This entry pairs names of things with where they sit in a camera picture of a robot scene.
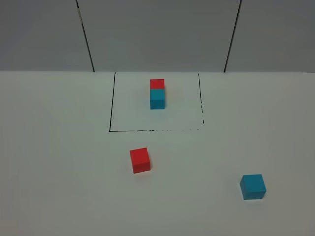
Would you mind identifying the template blue cube block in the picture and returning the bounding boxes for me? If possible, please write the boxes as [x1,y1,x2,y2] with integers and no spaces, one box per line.
[150,89,165,110]

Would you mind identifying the template red cube block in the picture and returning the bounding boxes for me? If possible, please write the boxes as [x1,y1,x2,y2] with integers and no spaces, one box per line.
[150,79,165,89]

